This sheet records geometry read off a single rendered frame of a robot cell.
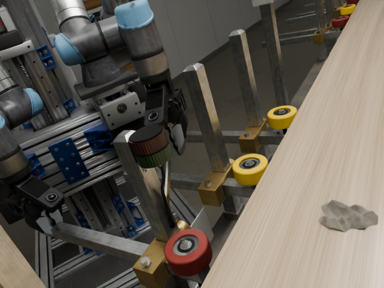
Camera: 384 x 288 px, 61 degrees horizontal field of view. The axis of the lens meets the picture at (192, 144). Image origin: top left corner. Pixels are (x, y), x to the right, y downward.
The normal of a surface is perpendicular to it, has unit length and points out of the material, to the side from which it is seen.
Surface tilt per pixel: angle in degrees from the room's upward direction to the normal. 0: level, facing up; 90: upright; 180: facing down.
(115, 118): 90
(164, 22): 90
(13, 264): 90
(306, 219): 0
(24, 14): 90
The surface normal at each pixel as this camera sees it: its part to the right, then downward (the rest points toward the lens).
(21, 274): 0.83, 0.03
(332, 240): -0.28, -0.85
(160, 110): -0.33, -0.51
